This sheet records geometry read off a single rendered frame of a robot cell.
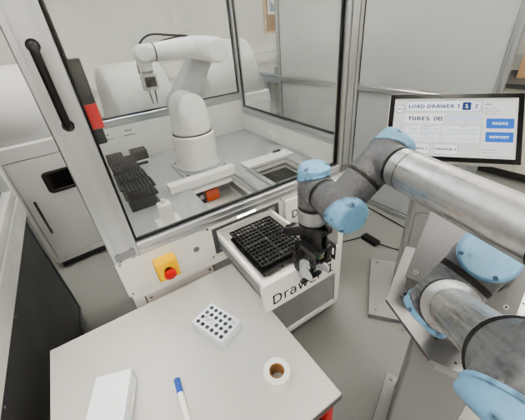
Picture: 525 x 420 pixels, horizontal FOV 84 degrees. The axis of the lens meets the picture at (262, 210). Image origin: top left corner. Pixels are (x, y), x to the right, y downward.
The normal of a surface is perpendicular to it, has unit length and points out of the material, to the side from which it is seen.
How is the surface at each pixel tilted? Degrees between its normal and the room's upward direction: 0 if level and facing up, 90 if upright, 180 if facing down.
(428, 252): 45
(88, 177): 90
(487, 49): 90
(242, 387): 0
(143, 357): 0
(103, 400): 0
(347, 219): 90
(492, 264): 39
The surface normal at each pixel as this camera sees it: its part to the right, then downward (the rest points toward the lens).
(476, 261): -0.42, -0.37
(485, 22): -0.80, 0.38
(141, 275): 0.54, 0.41
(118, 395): -0.08, -0.84
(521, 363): -0.76, -0.63
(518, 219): -0.76, -0.38
